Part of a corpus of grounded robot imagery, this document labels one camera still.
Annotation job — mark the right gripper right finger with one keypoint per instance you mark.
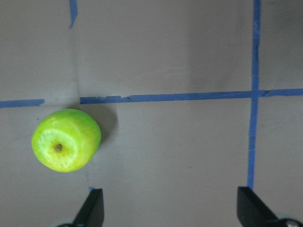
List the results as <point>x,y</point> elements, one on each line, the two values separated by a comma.
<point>252,211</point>

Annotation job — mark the green apple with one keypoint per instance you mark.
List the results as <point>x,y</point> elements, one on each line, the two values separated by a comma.
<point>66,140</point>

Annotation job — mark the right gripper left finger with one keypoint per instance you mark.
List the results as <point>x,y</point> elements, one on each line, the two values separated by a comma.
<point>91,213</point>

